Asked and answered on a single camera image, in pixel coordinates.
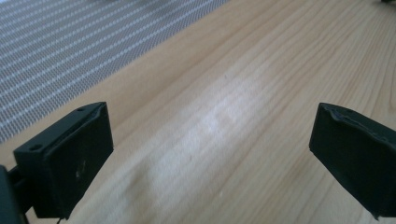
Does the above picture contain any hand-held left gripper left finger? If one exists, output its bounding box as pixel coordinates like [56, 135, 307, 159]
[12, 101, 115, 220]

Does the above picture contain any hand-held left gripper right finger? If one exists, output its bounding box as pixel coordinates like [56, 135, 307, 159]
[308, 102, 396, 221]

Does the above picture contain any grey striped placemat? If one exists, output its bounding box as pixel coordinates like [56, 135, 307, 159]
[0, 0, 232, 145]

